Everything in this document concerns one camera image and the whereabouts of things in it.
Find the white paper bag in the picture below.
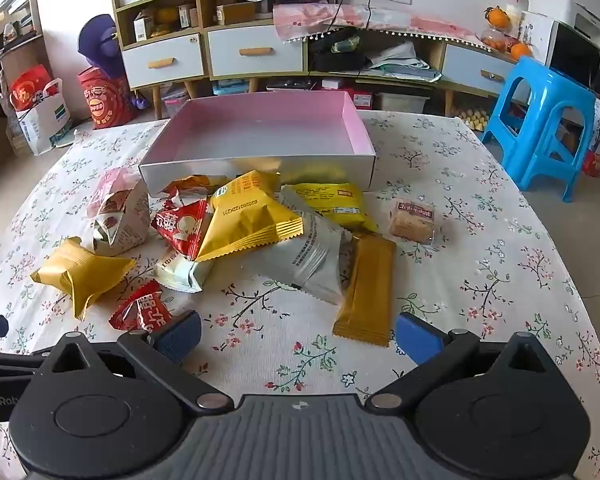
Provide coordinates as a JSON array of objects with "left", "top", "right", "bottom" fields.
[{"left": 15, "top": 77, "right": 72, "bottom": 157}]

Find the orange-red snack packet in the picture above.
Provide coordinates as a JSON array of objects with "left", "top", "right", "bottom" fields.
[{"left": 162, "top": 175, "right": 231, "bottom": 201}]

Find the white foam box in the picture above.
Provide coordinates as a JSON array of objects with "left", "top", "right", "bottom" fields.
[{"left": 526, "top": 0, "right": 581, "bottom": 23}]

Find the black flat device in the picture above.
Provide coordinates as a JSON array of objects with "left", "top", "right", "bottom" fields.
[{"left": 265, "top": 79, "right": 341, "bottom": 92}]

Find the pink snack packet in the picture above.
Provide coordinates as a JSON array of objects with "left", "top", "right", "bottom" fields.
[{"left": 92, "top": 167, "right": 141, "bottom": 201}]

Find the blue plastic stool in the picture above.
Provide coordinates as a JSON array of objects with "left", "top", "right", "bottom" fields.
[{"left": 480, "top": 56, "right": 598, "bottom": 203}]

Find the white newspaper-print snack bag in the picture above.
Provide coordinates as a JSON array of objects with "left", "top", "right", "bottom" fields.
[{"left": 82, "top": 185, "right": 153, "bottom": 258}]

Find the white drawer wooden handle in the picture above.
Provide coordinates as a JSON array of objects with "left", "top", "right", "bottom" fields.
[
  {"left": 441, "top": 42, "right": 523, "bottom": 97},
  {"left": 207, "top": 26, "right": 305, "bottom": 80},
  {"left": 121, "top": 34, "right": 205, "bottom": 90}
]

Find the pink cloth cover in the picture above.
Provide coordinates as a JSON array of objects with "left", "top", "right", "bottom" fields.
[{"left": 272, "top": 2, "right": 511, "bottom": 53}]

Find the red plastic bag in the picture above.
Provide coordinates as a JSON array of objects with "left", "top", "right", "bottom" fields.
[{"left": 10, "top": 65, "right": 58, "bottom": 111}]

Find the purple plush cushion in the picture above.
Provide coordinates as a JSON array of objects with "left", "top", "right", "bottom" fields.
[{"left": 77, "top": 12, "right": 126, "bottom": 81}]

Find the small white carton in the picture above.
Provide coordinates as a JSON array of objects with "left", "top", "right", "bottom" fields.
[{"left": 132, "top": 10, "right": 155, "bottom": 42}]

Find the floral tablecloth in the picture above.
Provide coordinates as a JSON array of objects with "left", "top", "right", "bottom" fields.
[{"left": 0, "top": 110, "right": 600, "bottom": 480}]

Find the yellow egg tray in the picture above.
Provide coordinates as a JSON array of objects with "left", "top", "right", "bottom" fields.
[{"left": 455, "top": 105, "right": 491, "bottom": 131}]

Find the red round gift bag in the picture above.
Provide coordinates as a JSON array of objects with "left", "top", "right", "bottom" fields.
[{"left": 77, "top": 66, "right": 138, "bottom": 130}]

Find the red snack packet white circle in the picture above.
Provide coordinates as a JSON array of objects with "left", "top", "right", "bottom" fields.
[{"left": 150, "top": 197, "right": 211, "bottom": 261}]

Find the bright yellow snack packet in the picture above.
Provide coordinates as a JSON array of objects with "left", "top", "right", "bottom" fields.
[{"left": 280, "top": 182, "right": 378, "bottom": 233}]

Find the long gold snack bar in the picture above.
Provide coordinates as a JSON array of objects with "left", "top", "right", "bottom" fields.
[{"left": 332, "top": 232, "right": 397, "bottom": 348}]

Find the white printer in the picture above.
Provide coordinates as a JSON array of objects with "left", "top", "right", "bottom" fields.
[{"left": 575, "top": 2, "right": 600, "bottom": 36}]

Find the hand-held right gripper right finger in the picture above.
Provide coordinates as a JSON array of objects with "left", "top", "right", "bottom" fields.
[{"left": 367, "top": 312, "right": 566, "bottom": 413}]

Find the gold snack packet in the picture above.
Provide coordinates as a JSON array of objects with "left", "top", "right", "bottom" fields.
[{"left": 30, "top": 237, "right": 138, "bottom": 321}]

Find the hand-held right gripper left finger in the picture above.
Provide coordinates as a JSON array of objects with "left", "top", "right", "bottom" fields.
[{"left": 35, "top": 310, "right": 233, "bottom": 413}]

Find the small clear storage box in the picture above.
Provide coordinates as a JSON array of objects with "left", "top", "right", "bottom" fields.
[{"left": 161, "top": 85, "right": 191, "bottom": 118}]

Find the small red snack packet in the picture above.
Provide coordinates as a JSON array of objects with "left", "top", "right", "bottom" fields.
[{"left": 109, "top": 280, "right": 173, "bottom": 333}]

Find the grey-white snack packet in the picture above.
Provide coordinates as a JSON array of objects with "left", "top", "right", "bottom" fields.
[{"left": 260, "top": 187, "right": 353, "bottom": 306}]

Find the white microwave oven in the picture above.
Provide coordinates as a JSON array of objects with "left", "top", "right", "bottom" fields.
[{"left": 520, "top": 10, "right": 600, "bottom": 95}]

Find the blue-lid storage box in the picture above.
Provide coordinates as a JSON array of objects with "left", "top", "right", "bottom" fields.
[{"left": 212, "top": 80, "right": 253, "bottom": 96}]

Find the glass jar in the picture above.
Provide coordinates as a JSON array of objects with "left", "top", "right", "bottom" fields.
[{"left": 481, "top": 27, "right": 511, "bottom": 53}]

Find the white folded cloth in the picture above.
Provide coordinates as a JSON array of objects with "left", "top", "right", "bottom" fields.
[{"left": 367, "top": 42, "right": 443, "bottom": 83}]

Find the clear-wrapped pastry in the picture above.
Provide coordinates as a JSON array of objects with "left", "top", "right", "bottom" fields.
[{"left": 389, "top": 199, "right": 438, "bottom": 246}]

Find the pink cardboard box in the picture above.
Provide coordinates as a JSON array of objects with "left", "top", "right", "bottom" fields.
[{"left": 139, "top": 91, "right": 377, "bottom": 198}]

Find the wooden bookshelf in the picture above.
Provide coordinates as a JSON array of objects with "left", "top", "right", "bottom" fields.
[{"left": 0, "top": 0, "right": 51, "bottom": 161}]

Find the black bag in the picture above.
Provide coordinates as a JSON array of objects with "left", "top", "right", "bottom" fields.
[{"left": 311, "top": 27, "right": 373, "bottom": 73}]

